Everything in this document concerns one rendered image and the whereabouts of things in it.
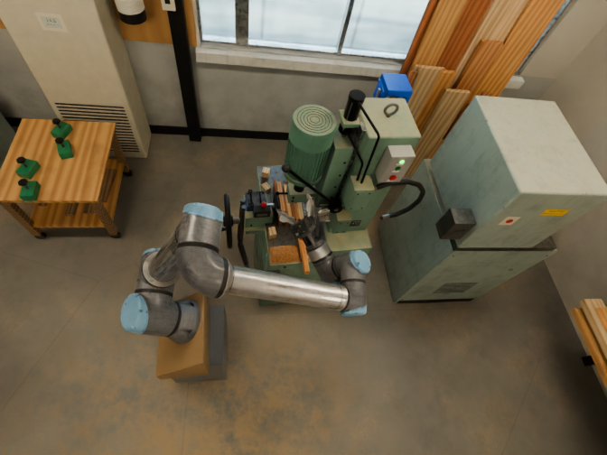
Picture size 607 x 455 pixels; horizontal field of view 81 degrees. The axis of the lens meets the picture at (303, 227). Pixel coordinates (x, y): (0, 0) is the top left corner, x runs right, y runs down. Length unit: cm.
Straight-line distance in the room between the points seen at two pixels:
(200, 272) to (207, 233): 11
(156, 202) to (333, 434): 206
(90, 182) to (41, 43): 83
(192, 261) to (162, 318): 60
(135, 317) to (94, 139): 153
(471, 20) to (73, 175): 272
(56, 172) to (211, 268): 180
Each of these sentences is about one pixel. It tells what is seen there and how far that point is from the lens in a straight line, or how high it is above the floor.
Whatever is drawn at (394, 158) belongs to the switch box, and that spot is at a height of 147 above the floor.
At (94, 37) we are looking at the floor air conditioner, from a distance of 262.
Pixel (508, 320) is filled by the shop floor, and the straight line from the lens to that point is 321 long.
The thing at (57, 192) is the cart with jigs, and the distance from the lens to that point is 255.
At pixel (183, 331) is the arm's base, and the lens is 163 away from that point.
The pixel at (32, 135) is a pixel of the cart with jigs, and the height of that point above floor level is 53.
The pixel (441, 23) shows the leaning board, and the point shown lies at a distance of 278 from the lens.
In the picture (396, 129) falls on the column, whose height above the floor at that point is 152.
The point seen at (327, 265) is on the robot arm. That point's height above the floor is 122.
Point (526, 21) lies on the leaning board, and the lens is 306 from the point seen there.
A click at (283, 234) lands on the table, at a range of 175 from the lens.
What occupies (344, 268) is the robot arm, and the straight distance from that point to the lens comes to 129.
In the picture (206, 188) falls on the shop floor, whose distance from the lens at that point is 302.
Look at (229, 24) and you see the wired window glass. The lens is 283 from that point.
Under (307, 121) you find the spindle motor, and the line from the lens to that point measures 137.
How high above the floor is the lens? 242
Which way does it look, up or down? 58 degrees down
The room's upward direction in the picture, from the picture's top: 17 degrees clockwise
